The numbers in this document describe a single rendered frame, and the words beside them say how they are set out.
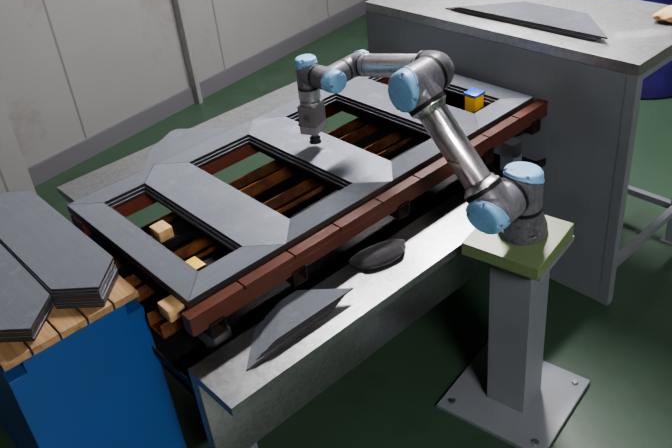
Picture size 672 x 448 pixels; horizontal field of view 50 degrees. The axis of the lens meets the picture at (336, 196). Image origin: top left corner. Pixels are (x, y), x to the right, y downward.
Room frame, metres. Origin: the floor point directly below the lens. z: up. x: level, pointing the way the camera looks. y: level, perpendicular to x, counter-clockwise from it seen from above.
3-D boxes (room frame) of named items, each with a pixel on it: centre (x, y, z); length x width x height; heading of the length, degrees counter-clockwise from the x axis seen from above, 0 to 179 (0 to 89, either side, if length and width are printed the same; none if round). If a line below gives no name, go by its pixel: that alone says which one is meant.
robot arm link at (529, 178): (1.80, -0.55, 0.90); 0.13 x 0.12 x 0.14; 131
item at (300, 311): (1.56, 0.17, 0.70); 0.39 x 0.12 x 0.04; 129
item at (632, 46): (2.91, -0.87, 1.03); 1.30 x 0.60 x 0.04; 39
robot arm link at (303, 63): (2.28, 0.05, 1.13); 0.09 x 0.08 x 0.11; 41
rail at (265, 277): (1.98, -0.20, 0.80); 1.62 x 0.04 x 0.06; 129
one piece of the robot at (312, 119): (2.29, 0.06, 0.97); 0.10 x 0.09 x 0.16; 62
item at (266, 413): (1.82, -0.07, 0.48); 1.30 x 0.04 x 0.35; 129
